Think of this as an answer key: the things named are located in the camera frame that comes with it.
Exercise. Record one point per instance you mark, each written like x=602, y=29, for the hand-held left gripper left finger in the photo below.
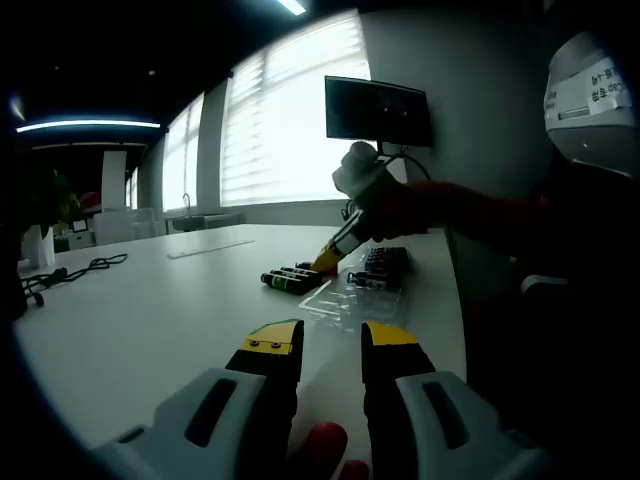
x=250, y=395

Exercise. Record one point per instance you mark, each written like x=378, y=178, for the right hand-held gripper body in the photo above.
x=360, y=170

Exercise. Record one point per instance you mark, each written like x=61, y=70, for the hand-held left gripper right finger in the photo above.
x=415, y=395

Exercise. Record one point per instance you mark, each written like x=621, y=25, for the clear plastic box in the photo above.
x=345, y=300

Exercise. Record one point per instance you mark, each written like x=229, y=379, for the person's right hand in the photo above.
x=400, y=215

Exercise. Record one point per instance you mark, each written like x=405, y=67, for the person's left hand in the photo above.
x=322, y=450

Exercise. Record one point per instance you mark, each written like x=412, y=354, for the wide window blind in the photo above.
x=295, y=115

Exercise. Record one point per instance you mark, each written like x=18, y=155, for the white flat strip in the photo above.
x=210, y=248

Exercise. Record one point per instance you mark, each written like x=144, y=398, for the sink basin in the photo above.
x=210, y=221

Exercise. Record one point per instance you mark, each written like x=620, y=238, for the person's dark clothing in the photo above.
x=550, y=350

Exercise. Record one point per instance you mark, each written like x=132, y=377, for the metal faucet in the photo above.
x=187, y=200

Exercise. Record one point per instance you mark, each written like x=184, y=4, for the narrow window blind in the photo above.
x=184, y=155

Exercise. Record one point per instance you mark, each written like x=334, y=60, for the ceiling light strip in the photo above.
x=85, y=125
x=291, y=6

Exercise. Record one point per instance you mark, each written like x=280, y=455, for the white low cabinet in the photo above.
x=130, y=225

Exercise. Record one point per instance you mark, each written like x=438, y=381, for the white pillar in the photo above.
x=114, y=180

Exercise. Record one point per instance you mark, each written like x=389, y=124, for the potted plant white pot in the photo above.
x=50, y=200

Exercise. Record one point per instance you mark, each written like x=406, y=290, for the black wall monitor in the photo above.
x=375, y=110

